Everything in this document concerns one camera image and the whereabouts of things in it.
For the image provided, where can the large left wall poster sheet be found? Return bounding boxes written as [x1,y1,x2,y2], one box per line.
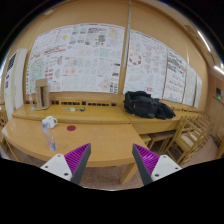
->
[26,23,125,94]

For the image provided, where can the small bottle by cardboard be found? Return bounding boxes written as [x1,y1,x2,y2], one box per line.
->
[29,93,35,112]

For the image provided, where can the brown cardboard stand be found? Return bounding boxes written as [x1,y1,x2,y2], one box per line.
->
[35,78,50,110]

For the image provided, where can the right wall poster sheet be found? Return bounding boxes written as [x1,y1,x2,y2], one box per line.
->
[123,30,167,99]

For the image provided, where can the wooden chair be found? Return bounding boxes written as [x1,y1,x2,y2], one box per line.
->
[165,116,212,165]

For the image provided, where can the small items on far table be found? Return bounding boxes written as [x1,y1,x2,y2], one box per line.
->
[62,107,85,112]

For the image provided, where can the black backpack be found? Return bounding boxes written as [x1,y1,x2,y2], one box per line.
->
[124,91,176,120]

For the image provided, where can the red round coaster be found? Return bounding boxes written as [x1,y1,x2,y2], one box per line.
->
[67,125,76,131]

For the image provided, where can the white air conditioner unit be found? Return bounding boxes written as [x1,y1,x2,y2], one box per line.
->
[4,48,27,120]

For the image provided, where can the white ceramic mug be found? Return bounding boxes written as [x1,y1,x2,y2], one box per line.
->
[45,116,58,128]

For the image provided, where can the far right wall poster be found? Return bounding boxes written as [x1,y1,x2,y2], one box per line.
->
[163,49,186,103]

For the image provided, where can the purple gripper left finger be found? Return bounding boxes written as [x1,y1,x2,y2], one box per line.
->
[42,143,91,185]

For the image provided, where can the clear plastic water bottle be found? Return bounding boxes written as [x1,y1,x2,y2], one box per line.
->
[42,119,57,151]

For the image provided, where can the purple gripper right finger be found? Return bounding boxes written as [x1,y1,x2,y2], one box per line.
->
[132,144,181,185]

